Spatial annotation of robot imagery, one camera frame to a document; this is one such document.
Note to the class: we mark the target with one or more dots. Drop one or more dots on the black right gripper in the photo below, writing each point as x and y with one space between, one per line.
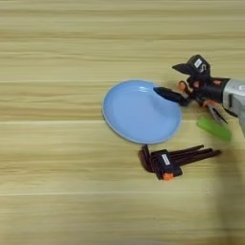
210 91

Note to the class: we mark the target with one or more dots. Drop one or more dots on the light blue round plate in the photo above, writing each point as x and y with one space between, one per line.
137 111

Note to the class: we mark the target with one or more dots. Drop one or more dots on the orange black needle-nose pliers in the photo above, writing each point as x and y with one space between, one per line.
218 116

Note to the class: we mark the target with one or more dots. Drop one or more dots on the green rectangular block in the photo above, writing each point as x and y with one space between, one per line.
214 128

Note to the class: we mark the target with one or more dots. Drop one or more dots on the black hex key set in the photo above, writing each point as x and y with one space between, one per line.
167 162

